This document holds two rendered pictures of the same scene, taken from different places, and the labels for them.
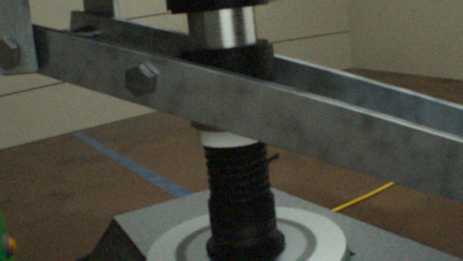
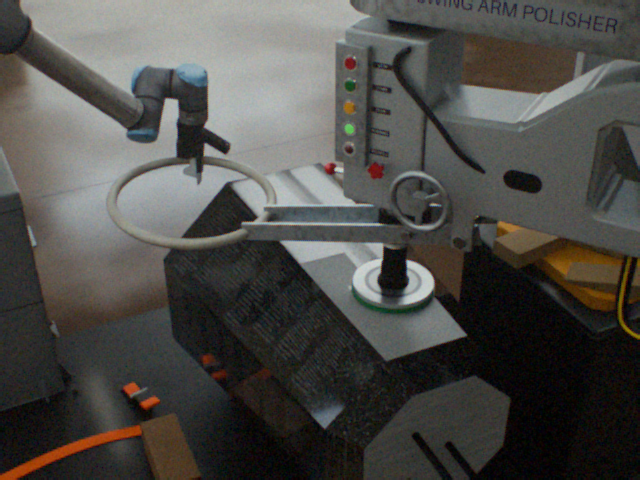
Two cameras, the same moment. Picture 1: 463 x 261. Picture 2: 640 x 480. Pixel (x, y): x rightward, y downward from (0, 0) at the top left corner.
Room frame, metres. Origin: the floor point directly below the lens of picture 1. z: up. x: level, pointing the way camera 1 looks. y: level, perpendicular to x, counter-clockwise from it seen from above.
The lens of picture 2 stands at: (2.27, -0.07, 2.09)
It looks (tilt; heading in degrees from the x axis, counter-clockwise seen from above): 33 degrees down; 184
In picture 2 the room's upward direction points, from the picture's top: straight up
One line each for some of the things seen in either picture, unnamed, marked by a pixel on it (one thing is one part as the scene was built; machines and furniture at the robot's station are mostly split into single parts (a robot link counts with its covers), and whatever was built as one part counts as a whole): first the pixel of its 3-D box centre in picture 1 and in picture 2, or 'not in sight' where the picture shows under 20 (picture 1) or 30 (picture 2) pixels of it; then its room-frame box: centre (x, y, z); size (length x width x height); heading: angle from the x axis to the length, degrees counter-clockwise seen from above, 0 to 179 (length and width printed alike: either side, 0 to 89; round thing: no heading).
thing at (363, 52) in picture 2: not in sight; (353, 105); (0.57, -0.12, 1.37); 0.08 x 0.03 x 0.28; 64
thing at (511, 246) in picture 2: not in sight; (529, 243); (0.23, 0.40, 0.81); 0.20 x 0.10 x 0.05; 128
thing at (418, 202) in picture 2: not in sight; (425, 195); (0.66, 0.05, 1.20); 0.15 x 0.10 x 0.15; 64
